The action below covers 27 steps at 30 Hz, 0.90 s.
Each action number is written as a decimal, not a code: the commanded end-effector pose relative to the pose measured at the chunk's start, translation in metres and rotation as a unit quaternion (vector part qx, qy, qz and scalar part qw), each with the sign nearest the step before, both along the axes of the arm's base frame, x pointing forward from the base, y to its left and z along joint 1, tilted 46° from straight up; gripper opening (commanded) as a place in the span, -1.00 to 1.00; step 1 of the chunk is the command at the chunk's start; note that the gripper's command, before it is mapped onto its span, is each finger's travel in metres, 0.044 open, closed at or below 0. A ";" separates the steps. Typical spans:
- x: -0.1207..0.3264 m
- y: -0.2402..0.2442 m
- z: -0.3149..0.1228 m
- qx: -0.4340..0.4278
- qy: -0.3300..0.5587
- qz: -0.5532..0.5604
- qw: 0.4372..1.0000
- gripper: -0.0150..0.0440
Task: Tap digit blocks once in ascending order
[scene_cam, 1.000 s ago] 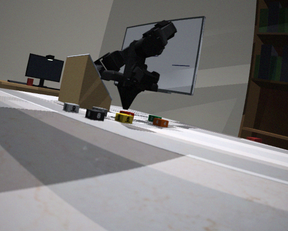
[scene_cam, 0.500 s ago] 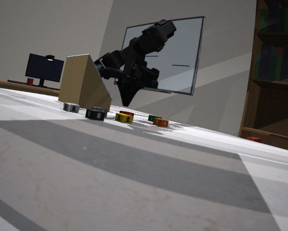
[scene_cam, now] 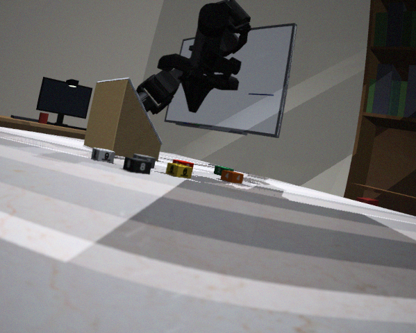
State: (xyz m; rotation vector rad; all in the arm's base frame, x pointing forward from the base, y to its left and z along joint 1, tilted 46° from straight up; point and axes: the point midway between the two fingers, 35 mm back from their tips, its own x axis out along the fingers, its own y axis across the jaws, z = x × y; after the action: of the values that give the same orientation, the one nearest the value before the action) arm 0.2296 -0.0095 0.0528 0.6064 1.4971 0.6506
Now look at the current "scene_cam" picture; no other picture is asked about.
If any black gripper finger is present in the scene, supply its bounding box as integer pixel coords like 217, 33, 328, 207
178, 75, 205, 112
193, 82, 220, 112

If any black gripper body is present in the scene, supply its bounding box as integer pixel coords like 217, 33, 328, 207
157, 39, 239, 90

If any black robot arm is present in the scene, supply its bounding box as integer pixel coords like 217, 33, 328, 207
136, 0, 252, 114

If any green block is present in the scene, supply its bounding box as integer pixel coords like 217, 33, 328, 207
214, 166, 234, 176

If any red block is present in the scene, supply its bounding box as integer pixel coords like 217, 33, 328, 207
172, 160, 194, 168

